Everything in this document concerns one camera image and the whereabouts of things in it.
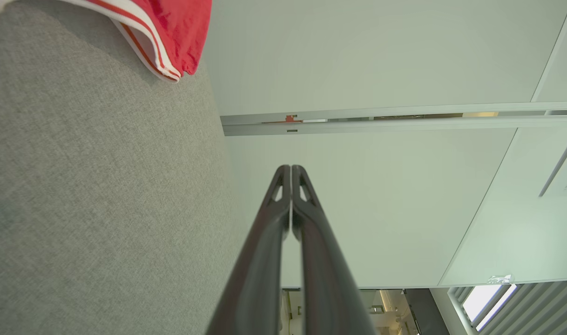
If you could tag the grey metal partition post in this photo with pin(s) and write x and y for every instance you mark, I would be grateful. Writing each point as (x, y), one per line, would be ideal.
(404, 125)

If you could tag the white animal logo sticker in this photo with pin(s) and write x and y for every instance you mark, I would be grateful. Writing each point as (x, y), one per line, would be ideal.
(500, 279)

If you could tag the grey slatted window blind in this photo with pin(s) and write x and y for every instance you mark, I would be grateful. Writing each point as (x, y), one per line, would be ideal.
(539, 311)

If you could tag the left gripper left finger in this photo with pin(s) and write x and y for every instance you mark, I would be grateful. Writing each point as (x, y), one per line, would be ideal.
(258, 260)

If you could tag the dark background pillar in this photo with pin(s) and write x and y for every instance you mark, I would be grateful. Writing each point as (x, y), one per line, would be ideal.
(423, 314)

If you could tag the red garment with striped trim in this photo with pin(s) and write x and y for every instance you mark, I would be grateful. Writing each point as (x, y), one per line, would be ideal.
(181, 28)

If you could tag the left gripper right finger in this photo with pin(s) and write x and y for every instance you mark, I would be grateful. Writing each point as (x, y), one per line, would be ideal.
(323, 270)

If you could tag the grey fabric sofa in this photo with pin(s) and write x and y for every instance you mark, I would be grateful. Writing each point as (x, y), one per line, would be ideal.
(97, 195)

